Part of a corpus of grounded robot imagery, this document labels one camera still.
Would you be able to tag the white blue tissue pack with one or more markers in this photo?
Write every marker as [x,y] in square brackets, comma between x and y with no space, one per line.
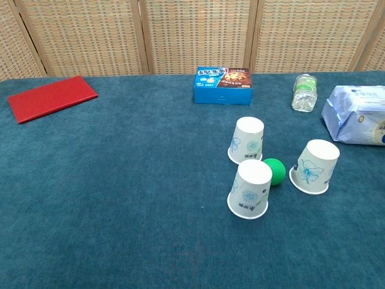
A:
[361,120]

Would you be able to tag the woven bamboo folding screen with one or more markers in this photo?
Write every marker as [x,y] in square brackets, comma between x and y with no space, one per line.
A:
[195,36]

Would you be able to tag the white paper cup blue flowers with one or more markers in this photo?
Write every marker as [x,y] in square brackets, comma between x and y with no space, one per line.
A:
[312,168]
[248,135]
[249,186]

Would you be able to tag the red hardcover book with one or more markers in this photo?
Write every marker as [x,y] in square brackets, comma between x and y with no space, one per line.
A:
[51,99]

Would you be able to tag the blue brown cookie box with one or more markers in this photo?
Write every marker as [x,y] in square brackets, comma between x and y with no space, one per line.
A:
[222,96]

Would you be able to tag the teal table cloth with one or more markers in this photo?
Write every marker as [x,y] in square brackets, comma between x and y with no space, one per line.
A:
[120,180]

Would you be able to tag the clear plastic bottle green label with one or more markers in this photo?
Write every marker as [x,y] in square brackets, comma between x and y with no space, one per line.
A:
[304,96]

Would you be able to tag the green rubber ball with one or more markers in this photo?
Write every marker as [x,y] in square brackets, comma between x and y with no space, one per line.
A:
[278,173]

